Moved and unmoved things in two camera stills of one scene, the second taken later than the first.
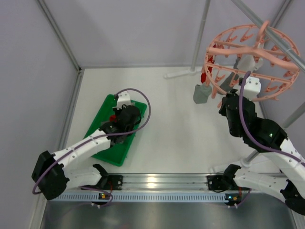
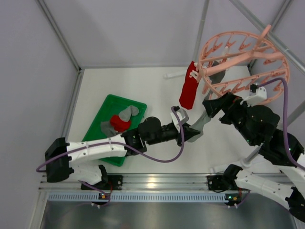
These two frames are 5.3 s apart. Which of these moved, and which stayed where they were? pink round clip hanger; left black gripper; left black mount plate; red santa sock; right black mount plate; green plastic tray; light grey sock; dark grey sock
Moved: pink round clip hanger; red santa sock; dark grey sock; left black gripper; light grey sock
Stayed: green plastic tray; left black mount plate; right black mount plate
